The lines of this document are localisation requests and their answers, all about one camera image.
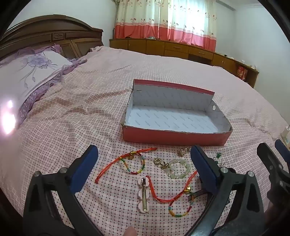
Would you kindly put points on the pink cardboard box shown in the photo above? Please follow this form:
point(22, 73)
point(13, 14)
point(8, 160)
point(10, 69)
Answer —
point(176, 136)

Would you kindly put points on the red gift box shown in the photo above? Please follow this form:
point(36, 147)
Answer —
point(242, 72)

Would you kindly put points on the white power strip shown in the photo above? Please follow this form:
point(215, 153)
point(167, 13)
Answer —
point(286, 136)

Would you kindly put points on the long wooden cabinet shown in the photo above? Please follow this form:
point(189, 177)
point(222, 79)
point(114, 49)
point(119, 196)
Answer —
point(176, 48)

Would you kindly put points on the gold charm with pearls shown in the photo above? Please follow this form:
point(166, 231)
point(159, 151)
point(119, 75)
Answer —
point(182, 153)

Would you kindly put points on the person's left hand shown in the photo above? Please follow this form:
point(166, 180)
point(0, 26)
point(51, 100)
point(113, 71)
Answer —
point(131, 232)

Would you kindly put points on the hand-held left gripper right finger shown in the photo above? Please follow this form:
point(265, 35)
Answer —
point(204, 169)

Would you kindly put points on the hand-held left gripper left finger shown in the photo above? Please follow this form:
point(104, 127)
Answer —
point(85, 168)

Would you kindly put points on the white hair clip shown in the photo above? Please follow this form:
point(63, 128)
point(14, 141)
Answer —
point(143, 195)

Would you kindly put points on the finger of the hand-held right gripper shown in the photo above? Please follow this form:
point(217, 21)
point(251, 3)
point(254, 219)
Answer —
point(283, 149)
point(269, 158)

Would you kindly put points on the black feather hair accessory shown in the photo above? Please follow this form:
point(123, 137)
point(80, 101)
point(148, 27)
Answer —
point(197, 194)

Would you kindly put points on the purple floral pillow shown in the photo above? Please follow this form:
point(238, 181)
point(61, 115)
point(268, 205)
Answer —
point(29, 74)

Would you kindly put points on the brown wooden headboard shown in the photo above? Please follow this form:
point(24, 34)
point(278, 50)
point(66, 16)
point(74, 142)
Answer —
point(45, 31)

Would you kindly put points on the pink checkered bedsheet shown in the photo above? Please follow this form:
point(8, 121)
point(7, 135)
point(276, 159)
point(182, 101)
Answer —
point(90, 102)

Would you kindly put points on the floral pink curtain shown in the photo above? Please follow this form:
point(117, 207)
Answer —
point(158, 22)

